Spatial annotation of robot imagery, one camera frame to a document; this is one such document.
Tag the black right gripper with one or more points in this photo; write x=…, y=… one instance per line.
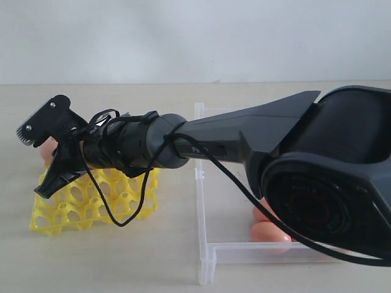
x=67, y=165

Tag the clear plastic bin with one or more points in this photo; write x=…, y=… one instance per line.
x=224, y=220

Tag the brown egg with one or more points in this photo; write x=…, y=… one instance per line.
x=260, y=216
x=47, y=149
x=267, y=232

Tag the yellow plastic egg tray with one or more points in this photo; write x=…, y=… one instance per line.
x=78, y=206

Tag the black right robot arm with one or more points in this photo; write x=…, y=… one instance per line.
x=322, y=163

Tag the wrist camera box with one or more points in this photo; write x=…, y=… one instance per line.
x=53, y=119

